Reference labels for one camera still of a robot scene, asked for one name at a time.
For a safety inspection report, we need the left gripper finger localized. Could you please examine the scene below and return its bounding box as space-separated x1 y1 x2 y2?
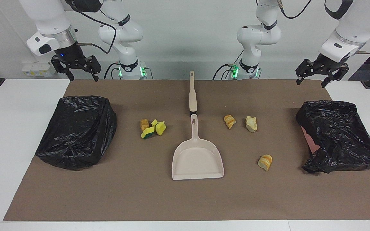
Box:
321 64 349 88
296 59 315 85

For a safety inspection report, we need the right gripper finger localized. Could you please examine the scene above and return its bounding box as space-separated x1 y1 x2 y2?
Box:
51 56 75 81
88 55 102 81

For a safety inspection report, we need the pale cream bread chunk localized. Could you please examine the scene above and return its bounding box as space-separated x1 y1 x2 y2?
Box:
245 116 258 133

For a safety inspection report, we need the striped croissant bread piece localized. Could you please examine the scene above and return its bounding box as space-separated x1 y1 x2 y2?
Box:
223 115 237 130

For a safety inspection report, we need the orange crusted bread slice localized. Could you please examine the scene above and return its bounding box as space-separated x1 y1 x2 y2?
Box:
258 154 273 171

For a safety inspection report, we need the beige hand brush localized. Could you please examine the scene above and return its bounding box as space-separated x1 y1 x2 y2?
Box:
189 71 198 115

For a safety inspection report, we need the beige plastic dustpan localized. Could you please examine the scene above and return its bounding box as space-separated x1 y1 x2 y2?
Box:
172 114 224 180

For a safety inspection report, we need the loose black trash bag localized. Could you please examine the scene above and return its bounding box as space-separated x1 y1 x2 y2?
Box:
296 100 370 174

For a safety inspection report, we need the taut black bag-lined bin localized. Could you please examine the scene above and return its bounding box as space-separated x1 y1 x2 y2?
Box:
35 95 117 170

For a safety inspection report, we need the pink bin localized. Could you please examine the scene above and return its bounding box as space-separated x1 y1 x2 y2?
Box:
301 126 320 154

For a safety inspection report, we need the white power strip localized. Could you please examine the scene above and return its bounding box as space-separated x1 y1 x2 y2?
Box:
22 62 56 77

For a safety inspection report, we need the brown table mat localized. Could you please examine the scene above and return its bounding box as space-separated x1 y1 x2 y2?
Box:
4 79 370 222

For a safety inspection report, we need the black base cable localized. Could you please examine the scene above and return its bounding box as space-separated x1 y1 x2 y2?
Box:
104 62 121 80
212 50 245 80

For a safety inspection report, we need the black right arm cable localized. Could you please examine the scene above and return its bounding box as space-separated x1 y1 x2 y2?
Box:
64 0 117 54

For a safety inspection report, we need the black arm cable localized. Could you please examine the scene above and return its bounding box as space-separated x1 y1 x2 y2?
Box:
64 0 117 54
280 0 370 55

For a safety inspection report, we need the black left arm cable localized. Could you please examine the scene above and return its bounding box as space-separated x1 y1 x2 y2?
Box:
280 0 370 55

